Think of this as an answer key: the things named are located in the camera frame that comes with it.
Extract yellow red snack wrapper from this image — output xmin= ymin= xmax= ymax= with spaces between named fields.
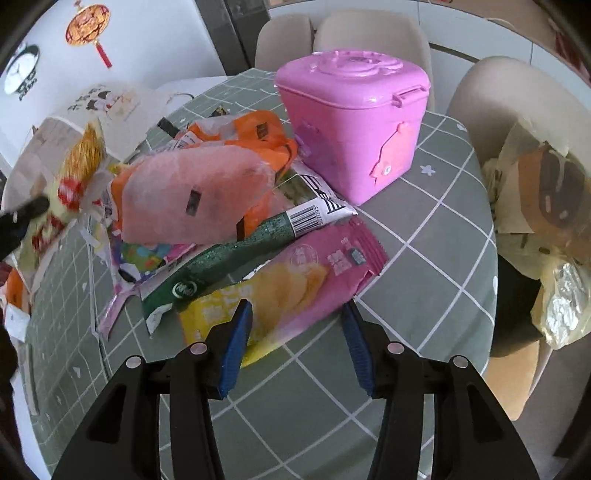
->
xmin=17 ymin=119 xmax=106 ymax=271

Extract yellow seat cushion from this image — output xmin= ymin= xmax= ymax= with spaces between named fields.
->
xmin=484 ymin=342 xmax=540 ymax=421

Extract green snack wrapper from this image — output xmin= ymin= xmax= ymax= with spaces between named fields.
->
xmin=141 ymin=212 xmax=296 ymax=335

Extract green checked tablecloth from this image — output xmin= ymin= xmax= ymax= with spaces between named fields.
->
xmin=27 ymin=113 xmax=498 ymax=479

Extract pink translucent snack wrapper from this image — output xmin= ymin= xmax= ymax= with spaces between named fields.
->
xmin=117 ymin=145 xmax=276 ymax=245

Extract pink yellow chip bag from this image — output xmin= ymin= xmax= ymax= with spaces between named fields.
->
xmin=179 ymin=216 xmax=389 ymax=367

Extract orange snack wrapper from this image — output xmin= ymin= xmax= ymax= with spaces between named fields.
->
xmin=102 ymin=110 xmax=297 ymax=241

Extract white barcode wrapper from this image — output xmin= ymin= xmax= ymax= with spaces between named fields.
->
xmin=276 ymin=160 xmax=356 ymax=238

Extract beige chair far left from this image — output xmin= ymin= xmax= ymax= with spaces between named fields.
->
xmin=254 ymin=13 xmax=315 ymax=71

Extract pink plastic lidded box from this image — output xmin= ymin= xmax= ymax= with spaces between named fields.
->
xmin=274 ymin=49 xmax=431 ymax=206

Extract beige chair near bag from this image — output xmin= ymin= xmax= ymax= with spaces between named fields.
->
xmin=448 ymin=56 xmax=590 ymax=398

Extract white sideboard cabinet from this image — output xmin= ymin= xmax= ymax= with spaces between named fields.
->
xmin=267 ymin=1 xmax=590 ymax=113

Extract beige chair middle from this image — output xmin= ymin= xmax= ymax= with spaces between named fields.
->
xmin=312 ymin=8 xmax=436 ymax=112

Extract panda wall clock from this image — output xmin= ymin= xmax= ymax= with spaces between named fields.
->
xmin=4 ymin=44 xmax=40 ymax=101

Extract red gold wall ornament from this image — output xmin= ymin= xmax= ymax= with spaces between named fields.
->
xmin=64 ymin=1 xmax=112 ymax=69

